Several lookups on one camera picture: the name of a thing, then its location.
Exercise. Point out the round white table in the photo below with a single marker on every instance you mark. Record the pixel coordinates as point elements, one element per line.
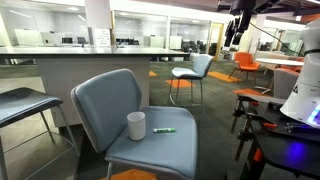
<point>278,62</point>

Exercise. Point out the blue-grey high chair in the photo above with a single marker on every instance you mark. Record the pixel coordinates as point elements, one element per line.
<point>196,68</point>

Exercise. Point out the yellow door frame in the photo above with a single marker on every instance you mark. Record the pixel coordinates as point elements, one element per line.
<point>220,41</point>

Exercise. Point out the white mug cup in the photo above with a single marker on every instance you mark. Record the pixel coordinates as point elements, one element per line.
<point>136,126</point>

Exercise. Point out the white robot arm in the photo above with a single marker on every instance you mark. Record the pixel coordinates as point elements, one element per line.
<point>308,86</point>

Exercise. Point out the green and white pen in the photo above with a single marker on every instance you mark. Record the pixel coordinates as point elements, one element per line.
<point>164,130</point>

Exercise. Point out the white paper sign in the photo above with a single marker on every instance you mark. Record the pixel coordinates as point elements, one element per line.
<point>102,37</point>

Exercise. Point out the long grey counter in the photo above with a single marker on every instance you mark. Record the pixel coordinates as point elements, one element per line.
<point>86,71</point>

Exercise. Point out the blue-grey upholstered chair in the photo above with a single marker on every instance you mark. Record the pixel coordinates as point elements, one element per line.
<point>160,150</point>

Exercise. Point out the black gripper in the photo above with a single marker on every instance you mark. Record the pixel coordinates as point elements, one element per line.
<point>245,20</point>

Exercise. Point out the orange armchair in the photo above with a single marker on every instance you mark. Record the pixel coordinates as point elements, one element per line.
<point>245,61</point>

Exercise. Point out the grey lounge chair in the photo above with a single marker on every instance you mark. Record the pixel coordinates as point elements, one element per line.
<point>284,82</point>

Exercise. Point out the dark grey bar stool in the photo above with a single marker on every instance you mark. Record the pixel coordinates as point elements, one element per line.
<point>20,103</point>

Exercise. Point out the white square pillar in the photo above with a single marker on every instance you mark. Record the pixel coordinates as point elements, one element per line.
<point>97,15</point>

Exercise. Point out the black folding workbench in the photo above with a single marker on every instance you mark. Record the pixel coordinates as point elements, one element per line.
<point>286,146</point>

